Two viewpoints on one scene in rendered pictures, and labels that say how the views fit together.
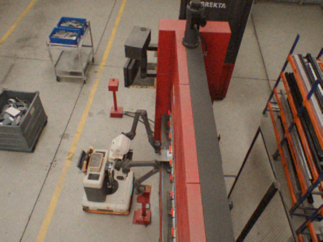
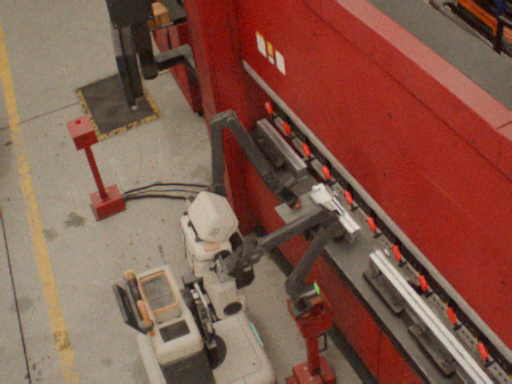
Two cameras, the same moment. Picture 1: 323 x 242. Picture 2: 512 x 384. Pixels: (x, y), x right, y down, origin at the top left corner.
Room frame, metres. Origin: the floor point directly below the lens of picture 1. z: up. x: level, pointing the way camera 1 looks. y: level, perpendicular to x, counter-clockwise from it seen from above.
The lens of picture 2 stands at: (-0.14, 0.93, 3.65)
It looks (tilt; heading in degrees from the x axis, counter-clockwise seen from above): 40 degrees down; 342
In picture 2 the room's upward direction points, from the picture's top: 8 degrees counter-clockwise
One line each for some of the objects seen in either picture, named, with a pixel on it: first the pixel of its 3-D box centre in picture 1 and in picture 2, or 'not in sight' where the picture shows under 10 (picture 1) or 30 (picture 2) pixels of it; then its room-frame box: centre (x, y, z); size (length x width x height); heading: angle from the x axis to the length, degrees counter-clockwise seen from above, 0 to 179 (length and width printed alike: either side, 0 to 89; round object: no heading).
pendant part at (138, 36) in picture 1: (138, 61); (137, 37); (3.45, 0.43, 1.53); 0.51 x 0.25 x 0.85; 171
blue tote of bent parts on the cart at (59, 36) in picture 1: (65, 37); not in sight; (4.85, 2.00, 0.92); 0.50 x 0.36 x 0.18; 89
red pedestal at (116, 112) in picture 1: (115, 98); (93, 167); (3.81, 0.91, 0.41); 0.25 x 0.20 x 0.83; 94
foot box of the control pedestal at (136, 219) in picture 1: (141, 216); (310, 378); (1.79, 0.20, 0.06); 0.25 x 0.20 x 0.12; 89
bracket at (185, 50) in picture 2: (154, 79); (182, 68); (3.50, 0.19, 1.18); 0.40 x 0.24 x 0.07; 4
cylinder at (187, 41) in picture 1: (196, 27); not in sight; (2.76, -0.26, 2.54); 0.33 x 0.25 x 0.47; 4
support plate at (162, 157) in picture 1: (162, 155); (305, 208); (2.22, -0.02, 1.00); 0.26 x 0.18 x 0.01; 94
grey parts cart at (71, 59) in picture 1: (72, 52); not in sight; (5.02, 1.99, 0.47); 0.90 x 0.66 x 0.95; 179
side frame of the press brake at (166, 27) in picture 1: (184, 96); (270, 71); (3.21, -0.28, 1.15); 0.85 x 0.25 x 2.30; 94
